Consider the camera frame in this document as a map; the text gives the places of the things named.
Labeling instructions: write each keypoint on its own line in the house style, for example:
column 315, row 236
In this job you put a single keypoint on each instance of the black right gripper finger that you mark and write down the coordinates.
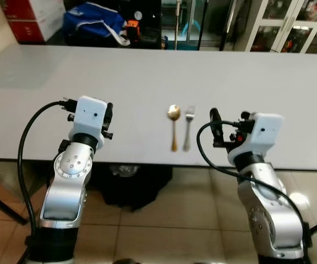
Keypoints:
column 217, row 126

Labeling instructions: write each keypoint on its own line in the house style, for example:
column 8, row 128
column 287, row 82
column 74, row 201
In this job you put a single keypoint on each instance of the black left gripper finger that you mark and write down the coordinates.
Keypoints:
column 109, row 113

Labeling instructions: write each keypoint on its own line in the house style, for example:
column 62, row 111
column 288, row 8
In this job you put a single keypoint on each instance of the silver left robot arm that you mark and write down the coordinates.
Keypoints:
column 65, row 187

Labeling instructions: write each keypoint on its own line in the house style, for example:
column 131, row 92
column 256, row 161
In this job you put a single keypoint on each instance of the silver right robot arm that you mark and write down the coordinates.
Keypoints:
column 271, row 214

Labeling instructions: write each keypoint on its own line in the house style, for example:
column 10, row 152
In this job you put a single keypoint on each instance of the silver fork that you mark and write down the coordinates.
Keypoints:
column 189, row 124

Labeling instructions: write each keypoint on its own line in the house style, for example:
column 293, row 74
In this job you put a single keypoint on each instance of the gold spoon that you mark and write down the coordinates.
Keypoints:
column 174, row 113

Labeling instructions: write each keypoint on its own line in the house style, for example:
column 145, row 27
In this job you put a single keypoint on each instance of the black bulky object under table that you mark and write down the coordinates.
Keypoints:
column 134, row 184

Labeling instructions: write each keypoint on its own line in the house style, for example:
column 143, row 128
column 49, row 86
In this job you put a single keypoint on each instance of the orange and black device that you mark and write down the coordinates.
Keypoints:
column 132, row 30

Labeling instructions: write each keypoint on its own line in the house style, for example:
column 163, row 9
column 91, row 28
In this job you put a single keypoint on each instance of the blue bag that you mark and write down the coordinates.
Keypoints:
column 92, row 22

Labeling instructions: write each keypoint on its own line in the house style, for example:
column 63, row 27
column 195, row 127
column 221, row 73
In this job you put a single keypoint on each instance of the thin metal pole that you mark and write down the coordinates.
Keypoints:
column 178, row 25

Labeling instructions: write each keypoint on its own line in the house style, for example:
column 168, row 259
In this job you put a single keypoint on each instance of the white glass door cabinet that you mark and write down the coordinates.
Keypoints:
column 290, row 25

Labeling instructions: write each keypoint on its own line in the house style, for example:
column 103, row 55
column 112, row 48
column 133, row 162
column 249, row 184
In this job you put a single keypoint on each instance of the red and white carton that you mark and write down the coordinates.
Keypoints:
column 32, row 16

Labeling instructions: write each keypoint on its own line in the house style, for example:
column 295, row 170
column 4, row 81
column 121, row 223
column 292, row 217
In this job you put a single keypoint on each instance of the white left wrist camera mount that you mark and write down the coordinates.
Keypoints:
column 88, row 118

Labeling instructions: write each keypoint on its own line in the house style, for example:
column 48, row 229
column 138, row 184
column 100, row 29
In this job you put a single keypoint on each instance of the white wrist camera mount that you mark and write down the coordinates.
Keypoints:
column 263, row 135
column 88, row 118

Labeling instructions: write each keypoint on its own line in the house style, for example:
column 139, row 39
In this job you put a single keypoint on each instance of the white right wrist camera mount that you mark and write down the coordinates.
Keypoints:
column 263, row 135

